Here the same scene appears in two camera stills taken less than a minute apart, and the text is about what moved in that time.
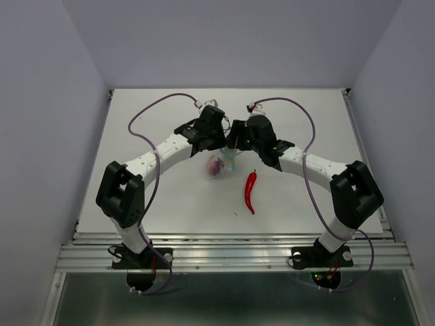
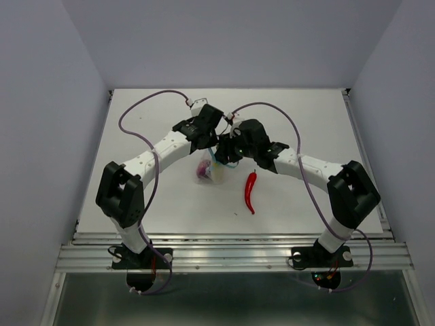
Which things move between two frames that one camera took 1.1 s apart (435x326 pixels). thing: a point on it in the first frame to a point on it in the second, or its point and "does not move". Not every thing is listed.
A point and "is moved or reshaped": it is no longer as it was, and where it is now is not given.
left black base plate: (147, 259) does not move
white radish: (232, 154) is moved or reshaped
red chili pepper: (250, 183) does not move
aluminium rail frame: (229, 250) does not move
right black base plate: (319, 257) does not move
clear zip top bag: (222, 162) is moved or reshaped
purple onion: (214, 166) to (203, 169)
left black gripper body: (217, 139) does not move
